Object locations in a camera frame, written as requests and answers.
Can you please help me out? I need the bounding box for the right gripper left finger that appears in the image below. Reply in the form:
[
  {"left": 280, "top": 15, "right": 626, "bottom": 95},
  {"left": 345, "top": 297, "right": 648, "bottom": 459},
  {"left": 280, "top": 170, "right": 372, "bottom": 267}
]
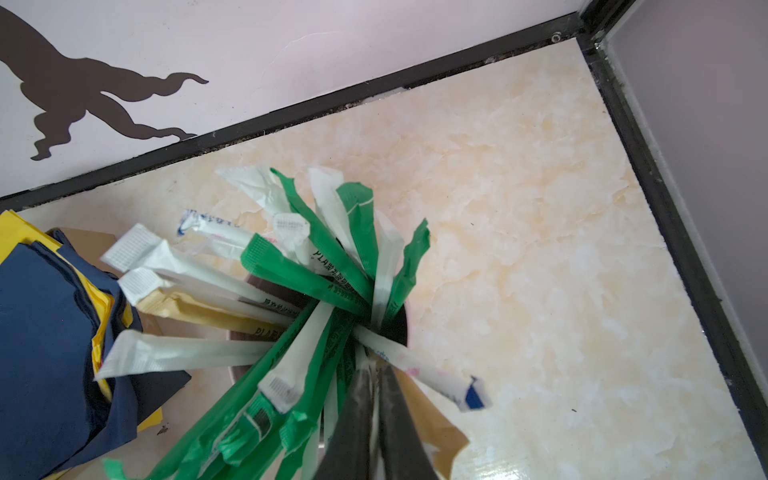
[{"left": 314, "top": 367, "right": 373, "bottom": 480}]

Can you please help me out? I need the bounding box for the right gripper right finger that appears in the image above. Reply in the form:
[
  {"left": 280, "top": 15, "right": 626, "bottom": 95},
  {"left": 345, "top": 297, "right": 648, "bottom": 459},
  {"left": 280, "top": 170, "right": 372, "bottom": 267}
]
[{"left": 378, "top": 366, "right": 438, "bottom": 480}]

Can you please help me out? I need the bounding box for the pink straw holder cup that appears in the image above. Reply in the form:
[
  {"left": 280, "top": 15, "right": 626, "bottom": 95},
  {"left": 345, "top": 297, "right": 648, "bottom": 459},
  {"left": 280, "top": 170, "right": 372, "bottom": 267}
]
[{"left": 228, "top": 274, "right": 409, "bottom": 383}]

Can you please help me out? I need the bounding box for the navy napkin stack box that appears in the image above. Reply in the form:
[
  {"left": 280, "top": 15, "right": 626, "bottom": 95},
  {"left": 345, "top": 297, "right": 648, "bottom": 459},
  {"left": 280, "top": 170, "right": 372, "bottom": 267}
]
[{"left": 1, "top": 211, "right": 190, "bottom": 479}]

